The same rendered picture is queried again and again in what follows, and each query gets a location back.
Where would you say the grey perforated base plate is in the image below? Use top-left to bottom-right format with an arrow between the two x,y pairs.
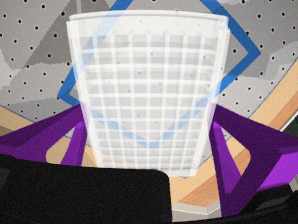
0,0 -> 298,123

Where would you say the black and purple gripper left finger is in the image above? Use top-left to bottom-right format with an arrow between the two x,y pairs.
0,103 -> 87,166

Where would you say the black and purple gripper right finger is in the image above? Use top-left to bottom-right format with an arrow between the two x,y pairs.
209,104 -> 298,217

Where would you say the white well plate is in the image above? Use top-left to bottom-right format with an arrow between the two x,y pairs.
66,9 -> 231,177

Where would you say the blue tape outline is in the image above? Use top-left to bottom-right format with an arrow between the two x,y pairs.
57,0 -> 261,106

